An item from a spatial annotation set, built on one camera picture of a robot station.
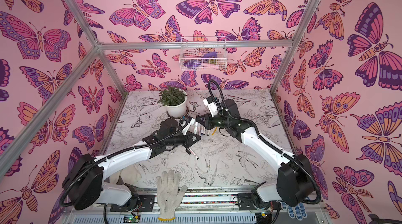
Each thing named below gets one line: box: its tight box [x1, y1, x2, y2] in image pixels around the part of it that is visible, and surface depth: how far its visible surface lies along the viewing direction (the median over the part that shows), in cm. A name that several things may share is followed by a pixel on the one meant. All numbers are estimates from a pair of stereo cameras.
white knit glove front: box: [155, 169, 188, 221], surface depth 78 cm
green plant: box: [157, 85, 188, 107], surface depth 97 cm
